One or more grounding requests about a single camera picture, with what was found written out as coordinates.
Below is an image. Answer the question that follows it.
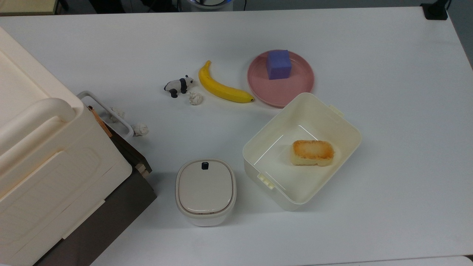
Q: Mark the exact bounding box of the blue cube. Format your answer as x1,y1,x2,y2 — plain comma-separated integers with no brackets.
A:
266,50,292,80

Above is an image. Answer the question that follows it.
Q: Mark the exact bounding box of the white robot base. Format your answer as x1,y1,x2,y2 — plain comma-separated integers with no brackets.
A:
187,0,233,10

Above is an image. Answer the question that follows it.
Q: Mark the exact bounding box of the pink plate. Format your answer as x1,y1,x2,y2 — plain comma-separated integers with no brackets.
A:
247,50,315,108

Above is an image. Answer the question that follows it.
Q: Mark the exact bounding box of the yellow banana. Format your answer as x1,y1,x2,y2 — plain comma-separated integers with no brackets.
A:
198,60,255,104

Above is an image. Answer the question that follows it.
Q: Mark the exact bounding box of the open cream plastic container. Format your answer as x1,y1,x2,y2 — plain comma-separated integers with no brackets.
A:
242,92,362,211

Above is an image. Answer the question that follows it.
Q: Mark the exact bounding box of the small cream lidded bin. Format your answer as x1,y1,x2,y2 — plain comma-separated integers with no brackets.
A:
175,158,237,227

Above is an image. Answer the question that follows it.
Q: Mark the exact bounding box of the panda figurine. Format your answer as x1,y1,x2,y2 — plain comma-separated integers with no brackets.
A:
164,75,195,98

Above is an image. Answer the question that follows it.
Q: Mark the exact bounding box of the toasted bread piece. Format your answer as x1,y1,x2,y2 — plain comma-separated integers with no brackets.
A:
290,140,335,167

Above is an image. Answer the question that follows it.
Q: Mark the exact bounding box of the dark wooden drawer cabinet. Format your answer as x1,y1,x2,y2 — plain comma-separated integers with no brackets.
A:
33,105,157,266

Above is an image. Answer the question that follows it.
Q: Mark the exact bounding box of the black table clamp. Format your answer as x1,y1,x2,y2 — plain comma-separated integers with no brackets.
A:
421,0,450,21

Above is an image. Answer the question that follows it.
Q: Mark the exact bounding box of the beige background desk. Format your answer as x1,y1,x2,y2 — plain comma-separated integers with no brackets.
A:
0,0,61,16

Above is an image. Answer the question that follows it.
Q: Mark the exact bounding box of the white drawer handle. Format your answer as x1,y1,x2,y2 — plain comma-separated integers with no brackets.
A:
77,91,134,139

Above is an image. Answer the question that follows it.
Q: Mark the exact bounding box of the cream storage box with handles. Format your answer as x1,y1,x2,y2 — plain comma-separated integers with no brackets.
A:
0,27,133,266

